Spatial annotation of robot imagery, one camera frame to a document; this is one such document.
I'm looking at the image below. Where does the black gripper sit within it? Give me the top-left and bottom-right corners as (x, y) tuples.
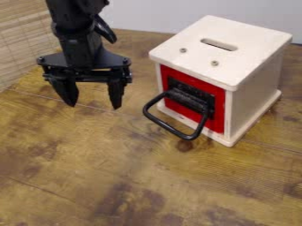
(37, 29), (133, 109)

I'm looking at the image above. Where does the red wooden drawer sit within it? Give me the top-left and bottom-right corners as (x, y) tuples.
(159, 64), (226, 133)

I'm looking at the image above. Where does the black metal drawer handle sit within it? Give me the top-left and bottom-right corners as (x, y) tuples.
(143, 88), (216, 140)

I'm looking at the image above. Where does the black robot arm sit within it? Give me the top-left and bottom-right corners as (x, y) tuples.
(37, 0), (133, 109)

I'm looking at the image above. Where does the white wooden box cabinet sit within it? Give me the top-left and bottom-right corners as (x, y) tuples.
(149, 15), (293, 147)

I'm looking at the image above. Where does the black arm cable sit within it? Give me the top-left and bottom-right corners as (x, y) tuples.
(94, 14), (118, 45)

